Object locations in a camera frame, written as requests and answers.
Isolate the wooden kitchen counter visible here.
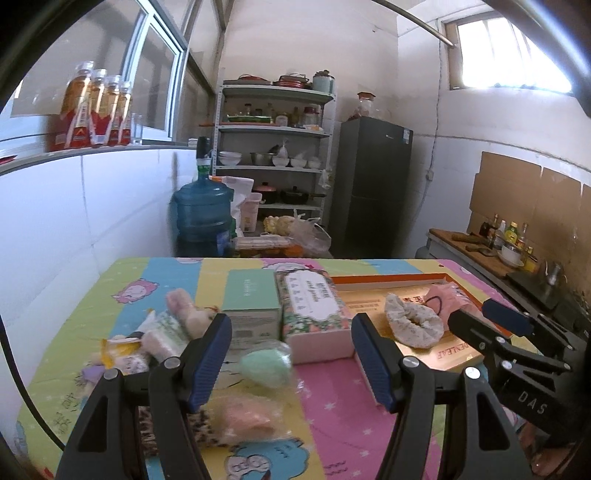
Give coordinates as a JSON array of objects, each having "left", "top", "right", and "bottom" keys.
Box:
[{"left": 427, "top": 229, "right": 527, "bottom": 297}]

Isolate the grey metal shelf rack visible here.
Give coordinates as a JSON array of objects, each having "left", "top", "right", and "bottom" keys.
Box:
[{"left": 212, "top": 75, "right": 338, "bottom": 220}]

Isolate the dark grey refrigerator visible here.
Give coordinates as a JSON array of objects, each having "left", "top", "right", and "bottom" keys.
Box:
[{"left": 328, "top": 117, "right": 414, "bottom": 259}]

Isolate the yellow white snack packet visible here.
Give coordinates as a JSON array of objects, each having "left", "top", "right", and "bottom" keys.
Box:
[{"left": 100, "top": 335, "right": 150, "bottom": 375}]

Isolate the floral tissue box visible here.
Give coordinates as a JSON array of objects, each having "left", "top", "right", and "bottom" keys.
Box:
[{"left": 274, "top": 269, "right": 353, "bottom": 365}]

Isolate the blue water jug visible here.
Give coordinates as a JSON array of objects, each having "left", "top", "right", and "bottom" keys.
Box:
[{"left": 172, "top": 136, "right": 233, "bottom": 258}]

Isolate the mint green pot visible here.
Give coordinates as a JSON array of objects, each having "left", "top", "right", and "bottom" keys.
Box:
[{"left": 311, "top": 70, "right": 335, "bottom": 95}]

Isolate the pink sponge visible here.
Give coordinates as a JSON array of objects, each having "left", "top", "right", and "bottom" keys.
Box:
[{"left": 204, "top": 394, "right": 291, "bottom": 446}]

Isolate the cream plush bunny toy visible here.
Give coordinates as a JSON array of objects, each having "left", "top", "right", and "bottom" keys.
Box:
[{"left": 166, "top": 288, "right": 218, "bottom": 339}]

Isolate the leopard print scrunchie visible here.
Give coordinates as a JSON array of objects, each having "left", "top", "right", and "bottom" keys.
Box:
[{"left": 138, "top": 406, "right": 226, "bottom": 458}]

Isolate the clear plastic bag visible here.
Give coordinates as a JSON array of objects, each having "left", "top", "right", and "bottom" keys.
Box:
[{"left": 290, "top": 209, "right": 332, "bottom": 258}]

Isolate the green white tissue pack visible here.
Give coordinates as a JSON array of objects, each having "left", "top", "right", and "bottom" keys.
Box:
[{"left": 136, "top": 311, "right": 190, "bottom": 362}]

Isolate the mint green box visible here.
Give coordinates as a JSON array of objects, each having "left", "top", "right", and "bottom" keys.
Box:
[{"left": 221, "top": 269, "right": 281, "bottom": 349}]

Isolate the orange rimmed cardboard tray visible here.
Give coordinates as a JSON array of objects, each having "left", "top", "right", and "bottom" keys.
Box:
[{"left": 334, "top": 273, "right": 487, "bottom": 372}]

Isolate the orange drink bottle pack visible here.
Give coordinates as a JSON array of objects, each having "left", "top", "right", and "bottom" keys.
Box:
[{"left": 52, "top": 61, "right": 132, "bottom": 151}]

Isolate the glass jar on refrigerator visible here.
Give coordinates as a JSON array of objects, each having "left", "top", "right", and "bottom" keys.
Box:
[{"left": 349, "top": 91, "right": 376, "bottom": 121}]

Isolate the colourful cartoon table mat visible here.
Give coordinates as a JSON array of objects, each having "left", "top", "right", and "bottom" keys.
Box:
[{"left": 16, "top": 256, "right": 532, "bottom": 480}]

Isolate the white bowl on counter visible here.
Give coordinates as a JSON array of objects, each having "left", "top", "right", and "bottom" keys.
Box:
[{"left": 498, "top": 244, "right": 524, "bottom": 268}]

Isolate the white floral scrunchie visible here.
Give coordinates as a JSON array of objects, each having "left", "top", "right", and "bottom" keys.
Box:
[{"left": 385, "top": 293, "right": 445, "bottom": 349}]

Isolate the brown cardboard wall sheet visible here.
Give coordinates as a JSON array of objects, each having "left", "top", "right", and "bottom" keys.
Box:
[{"left": 469, "top": 152, "right": 590, "bottom": 270}]

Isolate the green sponge in plastic bag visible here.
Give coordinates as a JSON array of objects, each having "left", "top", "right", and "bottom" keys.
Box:
[{"left": 238, "top": 340, "right": 293, "bottom": 389}]

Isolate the pink folded cloth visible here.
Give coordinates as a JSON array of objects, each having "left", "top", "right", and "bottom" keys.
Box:
[{"left": 424, "top": 283, "right": 472, "bottom": 322}]

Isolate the pink plastic bin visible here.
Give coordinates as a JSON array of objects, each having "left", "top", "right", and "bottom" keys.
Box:
[{"left": 240, "top": 192, "right": 263, "bottom": 233}]

